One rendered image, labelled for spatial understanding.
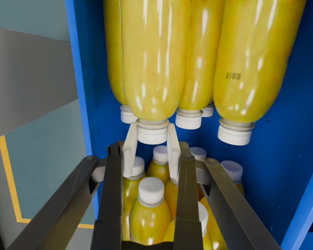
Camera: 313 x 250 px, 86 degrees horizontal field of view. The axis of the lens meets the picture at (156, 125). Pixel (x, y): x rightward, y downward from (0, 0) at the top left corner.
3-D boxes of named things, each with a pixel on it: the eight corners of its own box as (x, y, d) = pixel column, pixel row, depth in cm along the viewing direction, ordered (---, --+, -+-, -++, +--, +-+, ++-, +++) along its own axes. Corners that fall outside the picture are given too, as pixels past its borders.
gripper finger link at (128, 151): (131, 177, 15) (123, 177, 15) (137, 143, 22) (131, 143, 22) (130, 149, 14) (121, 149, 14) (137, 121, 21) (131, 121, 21)
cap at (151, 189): (168, 191, 26) (169, 182, 26) (155, 208, 23) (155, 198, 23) (148, 182, 28) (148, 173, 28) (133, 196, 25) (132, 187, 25)
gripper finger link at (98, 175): (119, 184, 14) (83, 183, 14) (128, 152, 18) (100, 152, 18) (119, 168, 13) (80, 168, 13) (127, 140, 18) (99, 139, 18)
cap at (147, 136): (129, 125, 20) (130, 139, 21) (157, 132, 18) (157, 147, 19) (148, 118, 23) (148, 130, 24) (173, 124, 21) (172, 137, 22)
